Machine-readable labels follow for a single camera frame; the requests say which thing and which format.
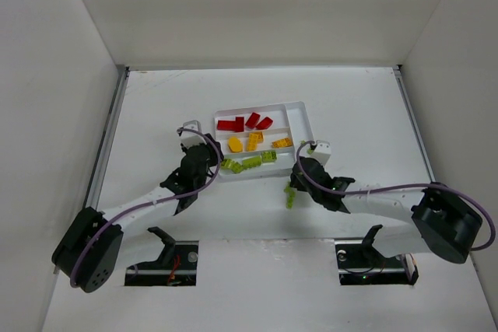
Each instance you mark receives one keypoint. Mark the red curved lego piece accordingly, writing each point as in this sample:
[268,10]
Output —
[253,120]

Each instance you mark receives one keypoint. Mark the yellow lego brick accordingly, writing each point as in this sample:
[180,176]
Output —
[282,143]

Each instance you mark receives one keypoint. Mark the red rounded lego brick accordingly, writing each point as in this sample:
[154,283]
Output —
[264,124]

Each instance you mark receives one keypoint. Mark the white divided tray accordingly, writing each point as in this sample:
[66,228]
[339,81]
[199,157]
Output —
[290,120]

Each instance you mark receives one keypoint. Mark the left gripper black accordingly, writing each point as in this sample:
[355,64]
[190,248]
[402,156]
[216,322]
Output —
[214,151]

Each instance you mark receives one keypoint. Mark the lime green studded brick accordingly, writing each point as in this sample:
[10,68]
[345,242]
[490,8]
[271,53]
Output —
[269,156]

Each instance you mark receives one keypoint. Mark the right aluminium rail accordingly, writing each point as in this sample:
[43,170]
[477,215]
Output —
[411,163]

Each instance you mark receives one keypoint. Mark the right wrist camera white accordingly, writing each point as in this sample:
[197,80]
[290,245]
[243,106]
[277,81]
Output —
[320,151]

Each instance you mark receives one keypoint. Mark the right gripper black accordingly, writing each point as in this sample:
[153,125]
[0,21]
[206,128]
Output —
[297,176]

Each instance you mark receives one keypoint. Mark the lime green lego brick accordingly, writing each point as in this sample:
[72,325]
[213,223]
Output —
[252,162]

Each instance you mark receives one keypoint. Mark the aluminium rail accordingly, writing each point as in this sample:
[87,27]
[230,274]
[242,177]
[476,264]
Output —
[411,163]
[97,176]

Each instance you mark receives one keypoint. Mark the yellow and red lego stack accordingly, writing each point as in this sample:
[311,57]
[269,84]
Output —
[254,139]

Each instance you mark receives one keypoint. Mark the large lime green lego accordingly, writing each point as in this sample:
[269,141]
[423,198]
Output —
[232,165]

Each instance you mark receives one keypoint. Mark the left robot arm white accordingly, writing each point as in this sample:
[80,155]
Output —
[129,235]

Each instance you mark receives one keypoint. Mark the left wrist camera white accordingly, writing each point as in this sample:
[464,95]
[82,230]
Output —
[190,135]

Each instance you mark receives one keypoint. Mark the left aluminium rail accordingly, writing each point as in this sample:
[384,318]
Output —
[97,176]

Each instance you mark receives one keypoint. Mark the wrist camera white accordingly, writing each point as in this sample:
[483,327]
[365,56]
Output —
[320,151]
[190,135]

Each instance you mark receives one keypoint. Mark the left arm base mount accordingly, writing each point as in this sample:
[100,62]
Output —
[174,266]

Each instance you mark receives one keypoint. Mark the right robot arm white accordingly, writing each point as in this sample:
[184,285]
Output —
[430,219]

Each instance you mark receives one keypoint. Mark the yellow rounded lego piece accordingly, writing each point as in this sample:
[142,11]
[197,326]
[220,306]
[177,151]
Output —
[235,145]

